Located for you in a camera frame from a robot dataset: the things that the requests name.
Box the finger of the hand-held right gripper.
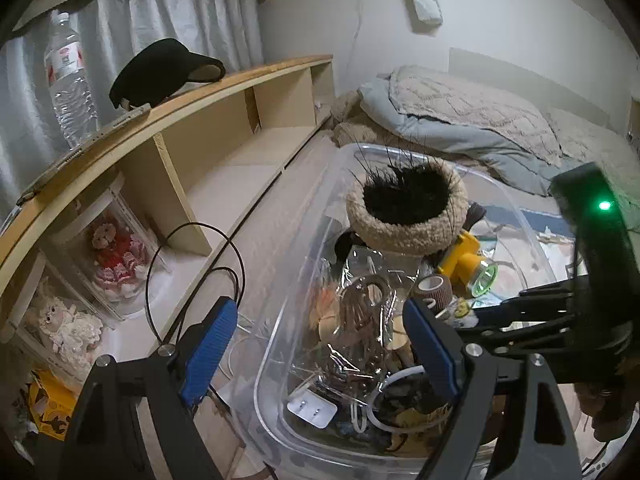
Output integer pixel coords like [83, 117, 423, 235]
[472, 277, 576, 328]
[455, 316, 576, 361]

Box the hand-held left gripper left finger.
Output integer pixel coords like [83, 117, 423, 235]
[62, 296, 239, 480]

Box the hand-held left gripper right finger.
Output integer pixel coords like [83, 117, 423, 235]
[402, 297, 583, 480]

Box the clear plastic storage bin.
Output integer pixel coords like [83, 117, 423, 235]
[231, 142, 571, 471]

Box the person's right hand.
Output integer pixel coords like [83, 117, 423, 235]
[575, 377, 638, 443]

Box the brown ribbed tape roll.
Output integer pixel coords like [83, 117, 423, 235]
[414, 275, 453, 318]

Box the yellow headlamp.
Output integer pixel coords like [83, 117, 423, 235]
[435, 230, 500, 297]

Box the white charger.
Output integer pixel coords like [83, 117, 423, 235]
[286, 392, 338, 430]

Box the beige textured pillow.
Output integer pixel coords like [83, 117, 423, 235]
[389, 66, 563, 167]
[545, 107, 640, 171]

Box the beige fluffy hat black fur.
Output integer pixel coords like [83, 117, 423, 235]
[345, 157, 468, 257]

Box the red dress doll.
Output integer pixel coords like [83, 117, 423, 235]
[82, 217, 148, 301]

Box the white dress doll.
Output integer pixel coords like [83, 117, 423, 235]
[25, 292, 103, 376]

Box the clear display case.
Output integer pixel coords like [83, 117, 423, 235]
[50, 170, 173, 321]

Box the yellow box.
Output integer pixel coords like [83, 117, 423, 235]
[27, 370, 78, 436]

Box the grey duvet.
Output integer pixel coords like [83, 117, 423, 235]
[357, 72, 566, 197]

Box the white headboard panel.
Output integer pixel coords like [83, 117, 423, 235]
[448, 47, 613, 128]

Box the wooden bedside shelf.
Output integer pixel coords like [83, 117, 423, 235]
[0, 54, 335, 411]

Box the beige fleece blanket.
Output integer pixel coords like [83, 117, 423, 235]
[330, 90, 401, 151]

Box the thin grey flat device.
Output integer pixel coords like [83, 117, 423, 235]
[17, 104, 152, 206]

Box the black visor cap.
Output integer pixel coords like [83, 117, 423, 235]
[109, 38, 227, 110]

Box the clear water bottle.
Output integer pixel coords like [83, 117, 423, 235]
[44, 10, 100, 150]

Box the grey curtain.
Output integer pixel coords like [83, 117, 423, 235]
[0, 0, 266, 221]

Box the white looped cable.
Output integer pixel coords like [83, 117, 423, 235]
[350, 365, 431, 433]

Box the black cable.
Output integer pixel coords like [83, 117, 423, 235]
[145, 221, 248, 346]

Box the thin wall cord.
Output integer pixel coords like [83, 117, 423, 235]
[347, 0, 366, 61]

